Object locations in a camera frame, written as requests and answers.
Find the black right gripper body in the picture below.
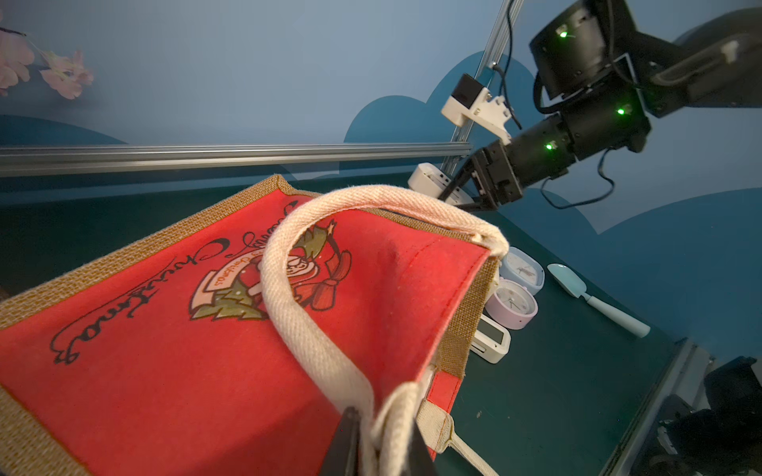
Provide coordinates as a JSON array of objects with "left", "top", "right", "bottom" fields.
[{"left": 438, "top": 141, "right": 524, "bottom": 212}]

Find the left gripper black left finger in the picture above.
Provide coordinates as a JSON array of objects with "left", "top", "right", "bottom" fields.
[{"left": 319, "top": 407, "right": 361, "bottom": 476}]

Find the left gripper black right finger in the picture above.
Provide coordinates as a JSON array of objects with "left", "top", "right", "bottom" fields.
[{"left": 406, "top": 422, "right": 438, "bottom": 476}]

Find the light blue square alarm clock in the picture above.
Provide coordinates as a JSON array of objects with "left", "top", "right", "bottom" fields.
[{"left": 499, "top": 247, "right": 546, "bottom": 296}]

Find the small white digital clock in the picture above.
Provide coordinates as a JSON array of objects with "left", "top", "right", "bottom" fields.
[{"left": 470, "top": 313, "right": 511, "bottom": 365}]

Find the beige red canvas tote bag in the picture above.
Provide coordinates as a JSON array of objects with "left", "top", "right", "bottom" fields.
[{"left": 1, "top": 176, "right": 509, "bottom": 475}]

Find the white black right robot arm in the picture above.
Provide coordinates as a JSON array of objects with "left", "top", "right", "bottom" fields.
[{"left": 437, "top": 1, "right": 761, "bottom": 211}]

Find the light blue brush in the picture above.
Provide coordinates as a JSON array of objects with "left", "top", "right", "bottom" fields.
[{"left": 547, "top": 264, "right": 651, "bottom": 338}]

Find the pink cherry blossom tree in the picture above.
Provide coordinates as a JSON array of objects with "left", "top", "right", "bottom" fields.
[{"left": 1, "top": 27, "right": 94, "bottom": 100}]

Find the aluminium right corner post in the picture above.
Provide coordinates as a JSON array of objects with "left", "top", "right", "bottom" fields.
[{"left": 441, "top": 0, "right": 525, "bottom": 176}]

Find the aluminium right floor rail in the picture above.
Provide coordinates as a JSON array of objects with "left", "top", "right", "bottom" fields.
[{"left": 600, "top": 338, "right": 716, "bottom": 475}]

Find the aluminium back frame rail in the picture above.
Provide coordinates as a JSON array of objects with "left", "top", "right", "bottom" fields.
[{"left": 1, "top": 142, "right": 471, "bottom": 179}]

